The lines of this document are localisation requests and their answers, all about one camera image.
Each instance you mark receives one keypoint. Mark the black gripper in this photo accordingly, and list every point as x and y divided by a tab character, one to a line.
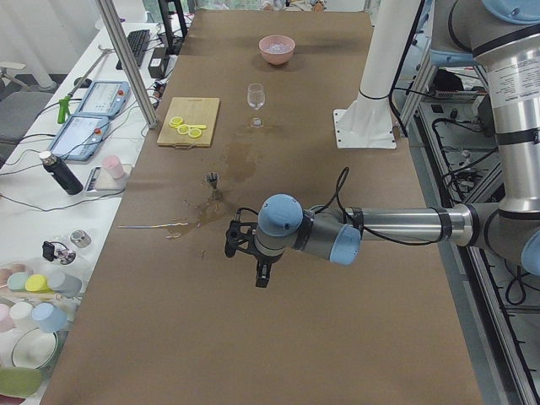
266	258

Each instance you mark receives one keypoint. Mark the steel cocktail jigger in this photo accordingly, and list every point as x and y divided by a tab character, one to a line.
212	178

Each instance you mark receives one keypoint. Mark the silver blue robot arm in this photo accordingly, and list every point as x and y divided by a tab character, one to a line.
503	37

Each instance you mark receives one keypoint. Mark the clear wine glass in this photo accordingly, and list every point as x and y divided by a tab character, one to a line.
256	98

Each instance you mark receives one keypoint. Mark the clear ice cubes pile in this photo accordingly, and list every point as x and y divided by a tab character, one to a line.
277	48

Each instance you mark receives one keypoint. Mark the yellow lemon slice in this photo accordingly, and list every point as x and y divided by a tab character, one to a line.
176	121
195	133
183	129

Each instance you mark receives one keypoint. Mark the bamboo cutting board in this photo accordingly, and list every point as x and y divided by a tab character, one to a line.
194	110

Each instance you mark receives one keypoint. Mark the pink cup on scale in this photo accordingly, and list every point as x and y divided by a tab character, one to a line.
113	166

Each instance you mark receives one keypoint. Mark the grey kitchen scale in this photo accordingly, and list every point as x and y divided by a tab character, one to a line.
100	182

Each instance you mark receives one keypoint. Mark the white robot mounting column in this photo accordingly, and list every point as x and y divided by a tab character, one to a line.
367	123

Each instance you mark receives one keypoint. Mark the grey cup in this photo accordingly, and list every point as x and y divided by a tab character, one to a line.
65	284

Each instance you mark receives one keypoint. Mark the blue teach pendant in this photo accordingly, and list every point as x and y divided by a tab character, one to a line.
104	98
80	137

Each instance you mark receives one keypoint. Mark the pink bowl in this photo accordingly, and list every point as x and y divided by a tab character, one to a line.
279	59

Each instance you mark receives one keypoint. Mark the black power adapter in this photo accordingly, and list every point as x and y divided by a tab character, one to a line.
158	63

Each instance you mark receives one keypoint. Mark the black thermos bottle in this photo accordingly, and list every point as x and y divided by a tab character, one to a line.
60	172

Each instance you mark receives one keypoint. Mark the light blue cup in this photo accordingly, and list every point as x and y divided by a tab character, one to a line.
49	318

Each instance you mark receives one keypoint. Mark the yellow cup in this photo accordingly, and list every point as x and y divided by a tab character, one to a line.
37	283

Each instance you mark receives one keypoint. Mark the white cup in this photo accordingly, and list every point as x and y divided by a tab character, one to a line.
21	314

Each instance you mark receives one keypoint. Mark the reach grabber tool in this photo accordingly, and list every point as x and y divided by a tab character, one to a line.
64	111

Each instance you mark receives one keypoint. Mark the black keyboard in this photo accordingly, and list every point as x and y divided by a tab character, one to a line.
138	40

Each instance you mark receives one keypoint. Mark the green bowl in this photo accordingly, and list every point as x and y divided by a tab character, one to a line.
20	381

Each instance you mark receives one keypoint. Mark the aluminium frame post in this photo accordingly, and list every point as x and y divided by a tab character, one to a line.
123	50

